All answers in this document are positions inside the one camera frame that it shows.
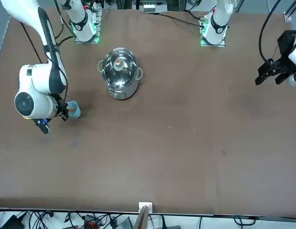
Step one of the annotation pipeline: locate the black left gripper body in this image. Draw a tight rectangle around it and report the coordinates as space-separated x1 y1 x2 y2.
277 30 296 69

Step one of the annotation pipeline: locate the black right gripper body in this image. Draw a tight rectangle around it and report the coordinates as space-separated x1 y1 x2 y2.
52 94 69 122

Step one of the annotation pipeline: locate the black red power strip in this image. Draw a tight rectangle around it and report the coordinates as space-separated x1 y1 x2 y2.
81 214 101 229

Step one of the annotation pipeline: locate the black power adapter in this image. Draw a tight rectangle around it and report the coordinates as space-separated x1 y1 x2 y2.
0 214 26 229

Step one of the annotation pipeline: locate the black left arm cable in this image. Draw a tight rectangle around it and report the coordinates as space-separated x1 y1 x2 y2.
259 0 282 65

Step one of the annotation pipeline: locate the blue plastic cup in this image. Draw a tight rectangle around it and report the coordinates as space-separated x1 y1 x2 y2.
67 100 82 119

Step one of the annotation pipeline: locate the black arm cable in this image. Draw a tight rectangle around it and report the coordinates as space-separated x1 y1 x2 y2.
259 0 282 65
19 0 76 105

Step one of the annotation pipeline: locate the black cable across table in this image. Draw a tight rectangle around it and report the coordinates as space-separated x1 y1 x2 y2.
148 11 204 29

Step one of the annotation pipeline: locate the stainless steel pot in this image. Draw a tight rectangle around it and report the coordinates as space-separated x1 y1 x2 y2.
97 47 143 101

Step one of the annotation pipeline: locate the aluminium camera post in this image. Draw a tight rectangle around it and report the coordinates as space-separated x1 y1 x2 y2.
135 201 154 229

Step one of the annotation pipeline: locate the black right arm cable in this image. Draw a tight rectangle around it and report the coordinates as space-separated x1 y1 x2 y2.
19 0 76 105

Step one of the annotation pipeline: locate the white power strip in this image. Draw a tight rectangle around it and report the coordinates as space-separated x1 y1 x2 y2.
142 2 156 14

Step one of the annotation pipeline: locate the silver frame rail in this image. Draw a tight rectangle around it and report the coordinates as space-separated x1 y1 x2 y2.
283 0 296 22

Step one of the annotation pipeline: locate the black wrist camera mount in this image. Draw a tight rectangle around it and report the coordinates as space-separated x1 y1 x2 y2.
34 118 52 135

